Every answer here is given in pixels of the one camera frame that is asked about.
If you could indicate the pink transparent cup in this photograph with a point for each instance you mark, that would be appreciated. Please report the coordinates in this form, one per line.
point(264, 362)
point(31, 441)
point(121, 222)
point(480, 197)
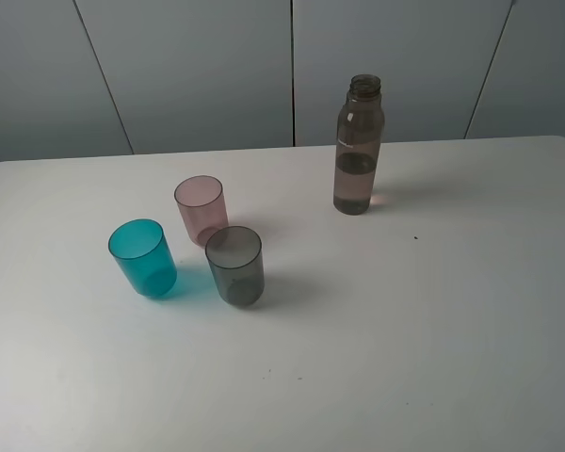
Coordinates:
point(201, 203)

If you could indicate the teal transparent cup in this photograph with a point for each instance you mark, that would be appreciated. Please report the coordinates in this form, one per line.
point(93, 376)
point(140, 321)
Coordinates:
point(141, 250)

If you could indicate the brown transparent water bottle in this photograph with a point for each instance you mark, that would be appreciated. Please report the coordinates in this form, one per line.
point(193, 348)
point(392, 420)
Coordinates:
point(360, 125)

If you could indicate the grey transparent cup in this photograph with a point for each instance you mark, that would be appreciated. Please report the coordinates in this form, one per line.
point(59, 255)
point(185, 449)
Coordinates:
point(234, 255)

